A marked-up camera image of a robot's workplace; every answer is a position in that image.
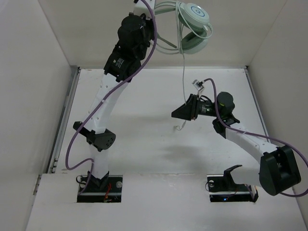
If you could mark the mint green headphones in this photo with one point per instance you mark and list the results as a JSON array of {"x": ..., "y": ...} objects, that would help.
[{"x": 192, "y": 25}]

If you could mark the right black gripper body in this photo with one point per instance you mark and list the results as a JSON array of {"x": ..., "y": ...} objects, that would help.
[{"x": 205, "y": 108}]

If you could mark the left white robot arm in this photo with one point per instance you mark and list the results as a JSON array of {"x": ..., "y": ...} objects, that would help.
[{"x": 126, "y": 60}]

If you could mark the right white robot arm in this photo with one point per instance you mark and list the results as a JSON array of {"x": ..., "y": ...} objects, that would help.
[{"x": 278, "y": 170}]

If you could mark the right aluminium rail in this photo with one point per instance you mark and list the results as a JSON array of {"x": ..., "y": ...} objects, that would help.
[{"x": 246, "y": 70}]

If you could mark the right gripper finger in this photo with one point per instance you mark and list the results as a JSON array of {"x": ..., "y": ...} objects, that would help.
[
  {"x": 190, "y": 102},
  {"x": 182, "y": 113}
]

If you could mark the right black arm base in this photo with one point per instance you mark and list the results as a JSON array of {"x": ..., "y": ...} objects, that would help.
[{"x": 222, "y": 192}]

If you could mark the aluminium rail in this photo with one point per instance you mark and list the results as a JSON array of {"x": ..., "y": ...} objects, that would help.
[
  {"x": 246, "y": 70},
  {"x": 64, "y": 117}
]

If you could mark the left aluminium rail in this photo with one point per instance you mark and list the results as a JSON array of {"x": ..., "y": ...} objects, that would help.
[{"x": 64, "y": 117}]

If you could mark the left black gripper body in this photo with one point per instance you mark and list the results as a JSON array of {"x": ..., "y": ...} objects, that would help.
[{"x": 149, "y": 31}]

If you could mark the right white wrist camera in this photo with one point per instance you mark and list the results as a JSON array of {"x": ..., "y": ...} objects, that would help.
[{"x": 199, "y": 85}]

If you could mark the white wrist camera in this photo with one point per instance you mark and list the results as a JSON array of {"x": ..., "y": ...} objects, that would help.
[
  {"x": 199, "y": 85},
  {"x": 140, "y": 8}
]

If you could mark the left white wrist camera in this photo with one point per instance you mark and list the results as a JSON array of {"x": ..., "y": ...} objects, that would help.
[{"x": 140, "y": 8}]

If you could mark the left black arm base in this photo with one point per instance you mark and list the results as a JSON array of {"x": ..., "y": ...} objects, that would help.
[{"x": 111, "y": 192}]

